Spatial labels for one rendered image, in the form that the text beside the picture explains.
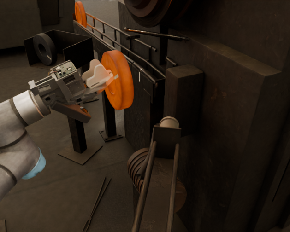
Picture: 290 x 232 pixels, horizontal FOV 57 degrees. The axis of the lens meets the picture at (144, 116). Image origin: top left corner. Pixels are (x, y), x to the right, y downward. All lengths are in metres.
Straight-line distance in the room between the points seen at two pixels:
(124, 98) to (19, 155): 0.28
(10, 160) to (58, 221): 0.80
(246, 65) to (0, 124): 0.60
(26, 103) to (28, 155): 0.13
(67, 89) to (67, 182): 1.01
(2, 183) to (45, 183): 0.97
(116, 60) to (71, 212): 0.97
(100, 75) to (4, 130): 0.25
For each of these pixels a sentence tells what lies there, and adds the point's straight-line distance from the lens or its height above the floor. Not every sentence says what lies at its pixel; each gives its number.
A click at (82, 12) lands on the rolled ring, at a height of 0.71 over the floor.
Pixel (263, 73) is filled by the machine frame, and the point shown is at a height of 0.87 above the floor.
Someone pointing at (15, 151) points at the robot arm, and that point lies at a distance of 0.70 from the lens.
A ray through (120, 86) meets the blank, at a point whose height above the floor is 0.84.
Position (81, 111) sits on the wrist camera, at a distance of 0.72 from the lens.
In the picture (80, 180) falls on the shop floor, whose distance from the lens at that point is 1.59.
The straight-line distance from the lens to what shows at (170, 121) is 0.79.
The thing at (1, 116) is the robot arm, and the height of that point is 0.81.
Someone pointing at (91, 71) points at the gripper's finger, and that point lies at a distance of 0.71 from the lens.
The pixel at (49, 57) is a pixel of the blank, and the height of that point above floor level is 0.65.
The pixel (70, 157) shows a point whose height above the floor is 0.01.
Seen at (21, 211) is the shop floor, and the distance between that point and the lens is 1.55.
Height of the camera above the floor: 1.14
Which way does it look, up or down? 34 degrees down
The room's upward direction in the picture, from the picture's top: straight up
